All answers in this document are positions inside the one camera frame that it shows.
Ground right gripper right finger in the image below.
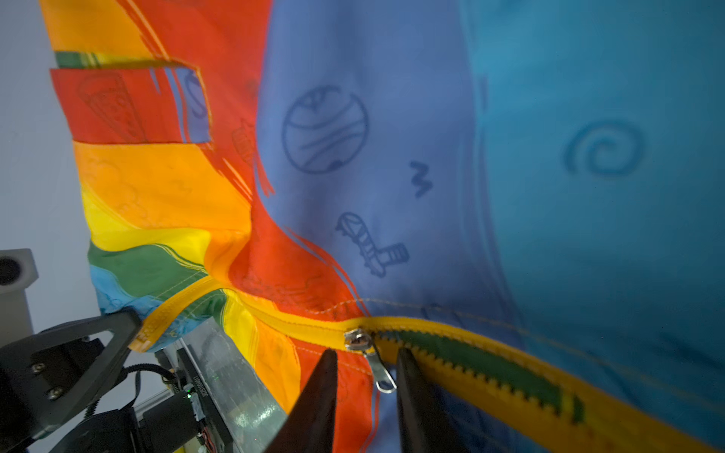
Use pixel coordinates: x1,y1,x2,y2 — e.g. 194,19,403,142
396,347,468,453

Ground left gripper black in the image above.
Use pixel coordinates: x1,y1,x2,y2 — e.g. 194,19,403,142
1,309,200,453

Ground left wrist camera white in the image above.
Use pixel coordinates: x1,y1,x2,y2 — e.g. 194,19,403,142
0,248,39,347

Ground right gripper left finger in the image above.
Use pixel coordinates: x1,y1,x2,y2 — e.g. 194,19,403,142
264,349,338,453

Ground rainbow striped jacket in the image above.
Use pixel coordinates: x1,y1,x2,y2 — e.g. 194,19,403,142
41,1,724,452

